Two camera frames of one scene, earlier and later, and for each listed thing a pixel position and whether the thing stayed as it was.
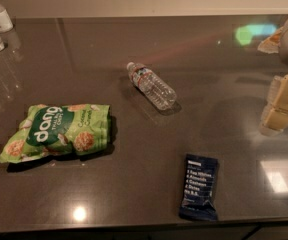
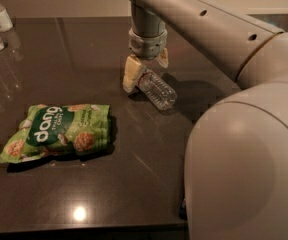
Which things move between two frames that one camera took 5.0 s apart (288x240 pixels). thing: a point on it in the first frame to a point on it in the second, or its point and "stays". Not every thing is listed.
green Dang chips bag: (50, 129) stays
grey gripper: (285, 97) to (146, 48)
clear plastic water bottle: (154, 87) stays
